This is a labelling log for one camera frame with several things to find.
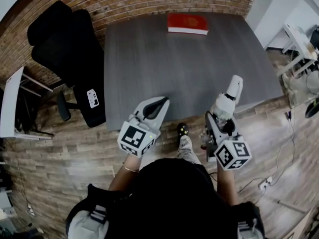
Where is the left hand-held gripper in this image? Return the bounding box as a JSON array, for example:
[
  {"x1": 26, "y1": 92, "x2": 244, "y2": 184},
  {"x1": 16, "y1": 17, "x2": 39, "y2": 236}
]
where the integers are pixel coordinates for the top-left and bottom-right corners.
[{"x1": 117, "y1": 96, "x2": 171, "y2": 157}]

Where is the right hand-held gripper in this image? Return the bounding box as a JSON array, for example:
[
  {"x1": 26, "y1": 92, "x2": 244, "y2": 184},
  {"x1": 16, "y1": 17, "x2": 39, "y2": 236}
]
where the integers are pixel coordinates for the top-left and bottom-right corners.
[{"x1": 200, "y1": 111, "x2": 253, "y2": 171}]

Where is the person's left forearm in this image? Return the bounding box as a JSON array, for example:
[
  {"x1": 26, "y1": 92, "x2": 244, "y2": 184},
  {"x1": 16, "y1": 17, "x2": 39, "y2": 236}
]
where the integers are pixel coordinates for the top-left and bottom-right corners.
[{"x1": 108, "y1": 154, "x2": 145, "y2": 193}]

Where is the person's right forearm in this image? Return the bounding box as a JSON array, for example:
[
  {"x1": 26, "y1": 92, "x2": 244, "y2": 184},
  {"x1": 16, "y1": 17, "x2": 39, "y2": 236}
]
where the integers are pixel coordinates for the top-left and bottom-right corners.
[{"x1": 215, "y1": 164, "x2": 240, "y2": 206}]

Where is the person's black right shoe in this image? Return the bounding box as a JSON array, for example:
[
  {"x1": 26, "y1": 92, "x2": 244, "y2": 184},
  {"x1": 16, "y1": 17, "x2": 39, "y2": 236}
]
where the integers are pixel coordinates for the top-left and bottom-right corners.
[{"x1": 176, "y1": 122, "x2": 189, "y2": 137}]

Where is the person's patterned trouser leg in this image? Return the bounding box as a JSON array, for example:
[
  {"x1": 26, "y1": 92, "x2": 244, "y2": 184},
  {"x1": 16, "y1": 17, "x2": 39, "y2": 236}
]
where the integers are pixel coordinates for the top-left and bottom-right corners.
[{"x1": 175, "y1": 134, "x2": 201, "y2": 165}]

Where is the dark grey wooden table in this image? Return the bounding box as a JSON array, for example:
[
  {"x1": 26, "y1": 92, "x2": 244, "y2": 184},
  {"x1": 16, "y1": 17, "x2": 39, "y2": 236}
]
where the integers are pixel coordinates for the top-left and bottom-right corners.
[{"x1": 103, "y1": 11, "x2": 285, "y2": 132}]

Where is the white tag on chair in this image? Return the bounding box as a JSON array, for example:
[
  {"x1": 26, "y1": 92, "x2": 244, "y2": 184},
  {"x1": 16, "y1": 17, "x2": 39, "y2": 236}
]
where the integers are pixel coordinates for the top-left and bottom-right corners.
[{"x1": 86, "y1": 88, "x2": 100, "y2": 109}]

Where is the red hardcover book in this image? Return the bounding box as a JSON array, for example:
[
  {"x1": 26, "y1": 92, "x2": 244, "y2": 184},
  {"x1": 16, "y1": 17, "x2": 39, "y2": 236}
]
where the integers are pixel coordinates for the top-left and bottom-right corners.
[{"x1": 166, "y1": 12, "x2": 209, "y2": 36}]

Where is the person's black clothing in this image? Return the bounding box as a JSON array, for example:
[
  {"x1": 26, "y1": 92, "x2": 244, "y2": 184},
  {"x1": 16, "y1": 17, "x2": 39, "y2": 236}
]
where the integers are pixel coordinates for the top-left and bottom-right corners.
[{"x1": 65, "y1": 158, "x2": 265, "y2": 239}]

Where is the black office chair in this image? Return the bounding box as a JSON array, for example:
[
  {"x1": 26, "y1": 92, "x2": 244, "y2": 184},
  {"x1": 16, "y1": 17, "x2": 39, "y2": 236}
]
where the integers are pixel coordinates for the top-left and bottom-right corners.
[{"x1": 26, "y1": 0, "x2": 107, "y2": 128}]

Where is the white desk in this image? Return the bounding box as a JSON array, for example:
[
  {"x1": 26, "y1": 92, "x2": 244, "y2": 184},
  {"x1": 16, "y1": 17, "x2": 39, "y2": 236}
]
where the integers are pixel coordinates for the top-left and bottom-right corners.
[{"x1": 281, "y1": 23, "x2": 319, "y2": 77}]

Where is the small white table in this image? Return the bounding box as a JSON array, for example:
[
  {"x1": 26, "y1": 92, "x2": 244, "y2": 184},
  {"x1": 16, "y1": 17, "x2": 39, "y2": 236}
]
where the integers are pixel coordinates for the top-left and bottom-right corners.
[{"x1": 0, "y1": 66, "x2": 54, "y2": 141}]

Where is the white floor cable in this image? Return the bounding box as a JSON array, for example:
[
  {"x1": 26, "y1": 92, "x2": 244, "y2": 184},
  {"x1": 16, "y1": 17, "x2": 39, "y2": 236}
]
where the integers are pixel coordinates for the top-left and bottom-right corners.
[{"x1": 236, "y1": 111, "x2": 298, "y2": 194}]

